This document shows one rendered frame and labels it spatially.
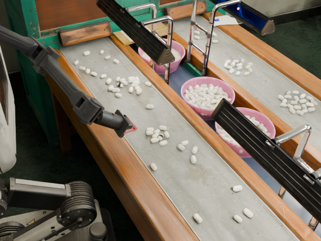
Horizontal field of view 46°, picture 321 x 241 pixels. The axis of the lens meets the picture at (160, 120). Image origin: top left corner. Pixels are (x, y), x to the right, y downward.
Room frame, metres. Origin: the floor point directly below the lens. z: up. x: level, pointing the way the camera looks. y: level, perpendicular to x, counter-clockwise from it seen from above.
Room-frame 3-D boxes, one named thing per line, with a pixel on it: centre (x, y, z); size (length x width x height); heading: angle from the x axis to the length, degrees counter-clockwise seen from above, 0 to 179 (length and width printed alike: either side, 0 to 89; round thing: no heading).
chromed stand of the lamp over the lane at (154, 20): (1.59, 0.09, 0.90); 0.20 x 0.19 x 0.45; 33
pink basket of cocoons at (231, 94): (1.48, -0.22, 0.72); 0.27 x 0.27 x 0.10
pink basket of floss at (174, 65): (1.85, 0.02, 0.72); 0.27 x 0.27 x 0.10
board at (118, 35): (2.03, 0.14, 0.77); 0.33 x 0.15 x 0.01; 123
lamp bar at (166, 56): (1.55, 0.16, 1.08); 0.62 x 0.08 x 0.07; 33
